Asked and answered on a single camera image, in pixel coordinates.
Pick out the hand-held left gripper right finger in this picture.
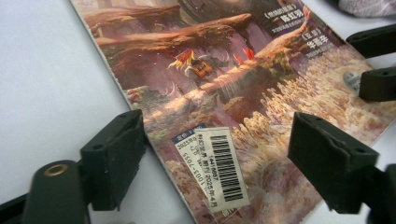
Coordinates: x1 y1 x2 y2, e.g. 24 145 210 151
287 111 396 224

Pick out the grey patterned cloth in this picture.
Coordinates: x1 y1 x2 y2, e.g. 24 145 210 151
337 0 396 18

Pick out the white table mat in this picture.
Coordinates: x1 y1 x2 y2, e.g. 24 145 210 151
0 0 396 224

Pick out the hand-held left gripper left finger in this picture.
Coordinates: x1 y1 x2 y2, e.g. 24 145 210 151
21 108 148 224

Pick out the illustrated magazine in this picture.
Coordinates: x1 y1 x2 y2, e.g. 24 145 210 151
69 0 396 224

